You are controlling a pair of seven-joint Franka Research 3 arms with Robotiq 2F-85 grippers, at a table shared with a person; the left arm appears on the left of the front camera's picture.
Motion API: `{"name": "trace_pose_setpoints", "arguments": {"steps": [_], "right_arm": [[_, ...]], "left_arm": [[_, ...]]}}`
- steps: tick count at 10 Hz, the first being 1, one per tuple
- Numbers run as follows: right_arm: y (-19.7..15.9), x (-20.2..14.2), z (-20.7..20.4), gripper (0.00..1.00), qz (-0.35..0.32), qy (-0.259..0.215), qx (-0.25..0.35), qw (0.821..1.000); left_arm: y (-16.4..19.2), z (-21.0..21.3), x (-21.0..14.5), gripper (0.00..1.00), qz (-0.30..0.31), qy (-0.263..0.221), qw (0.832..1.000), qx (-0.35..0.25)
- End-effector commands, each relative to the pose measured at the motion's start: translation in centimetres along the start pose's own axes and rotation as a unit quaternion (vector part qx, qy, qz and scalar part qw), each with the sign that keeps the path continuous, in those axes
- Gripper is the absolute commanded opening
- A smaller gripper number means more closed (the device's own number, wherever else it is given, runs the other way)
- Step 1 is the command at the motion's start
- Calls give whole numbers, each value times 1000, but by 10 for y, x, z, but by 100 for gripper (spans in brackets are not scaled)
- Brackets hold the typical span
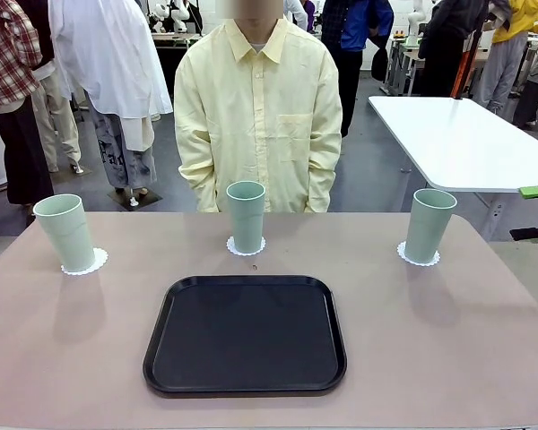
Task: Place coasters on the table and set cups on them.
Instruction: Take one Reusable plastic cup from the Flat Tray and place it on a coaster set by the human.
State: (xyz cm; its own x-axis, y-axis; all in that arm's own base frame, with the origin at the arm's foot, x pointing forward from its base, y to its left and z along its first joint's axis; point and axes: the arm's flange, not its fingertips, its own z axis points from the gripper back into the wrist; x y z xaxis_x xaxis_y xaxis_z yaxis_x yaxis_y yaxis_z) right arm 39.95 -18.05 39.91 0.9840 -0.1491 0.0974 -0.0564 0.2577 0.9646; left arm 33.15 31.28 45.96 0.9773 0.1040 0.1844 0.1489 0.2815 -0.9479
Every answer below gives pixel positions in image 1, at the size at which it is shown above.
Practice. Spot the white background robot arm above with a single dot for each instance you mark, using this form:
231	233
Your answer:
413	22

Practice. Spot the light green plastic cup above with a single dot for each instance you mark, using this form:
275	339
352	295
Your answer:
69	237
245	219
428	233

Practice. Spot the person's right forearm yellow sleeve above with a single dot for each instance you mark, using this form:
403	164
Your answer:
202	188

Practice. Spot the white black humanoid robot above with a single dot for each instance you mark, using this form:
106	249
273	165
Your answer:
175	13

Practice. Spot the person in yellow shirt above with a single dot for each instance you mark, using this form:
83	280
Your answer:
255	89

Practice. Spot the person in blue jacket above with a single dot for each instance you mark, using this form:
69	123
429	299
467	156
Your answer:
354	27

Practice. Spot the person in beige trousers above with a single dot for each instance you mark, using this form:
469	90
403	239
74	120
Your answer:
58	125

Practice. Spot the person's left forearm yellow sleeve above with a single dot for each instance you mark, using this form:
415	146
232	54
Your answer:
320	188

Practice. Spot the background workbench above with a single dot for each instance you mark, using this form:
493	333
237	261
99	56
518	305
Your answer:
172	39

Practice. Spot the white scalloped paper coaster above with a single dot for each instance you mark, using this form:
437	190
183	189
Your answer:
423	265
246	254
101	260

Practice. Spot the person in yellow top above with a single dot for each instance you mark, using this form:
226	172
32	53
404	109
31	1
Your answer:
497	67

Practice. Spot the orange black pole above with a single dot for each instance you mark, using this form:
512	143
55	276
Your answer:
464	67

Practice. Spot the metal floor base plate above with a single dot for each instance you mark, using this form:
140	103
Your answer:
150	199

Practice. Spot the black plastic serving tray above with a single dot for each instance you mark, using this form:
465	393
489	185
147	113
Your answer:
246	340

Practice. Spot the person in black jacket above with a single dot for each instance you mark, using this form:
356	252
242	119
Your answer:
448	40

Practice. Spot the black bag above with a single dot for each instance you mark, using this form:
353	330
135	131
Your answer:
379	65

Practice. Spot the person in grey jacket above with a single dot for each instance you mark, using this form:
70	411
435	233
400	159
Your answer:
535	80

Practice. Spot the figure in white shirt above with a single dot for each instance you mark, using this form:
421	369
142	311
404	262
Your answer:
112	54

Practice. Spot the person in plaid shirt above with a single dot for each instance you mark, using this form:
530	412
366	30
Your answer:
9	67

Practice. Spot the white table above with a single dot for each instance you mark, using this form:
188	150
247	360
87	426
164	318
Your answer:
453	134

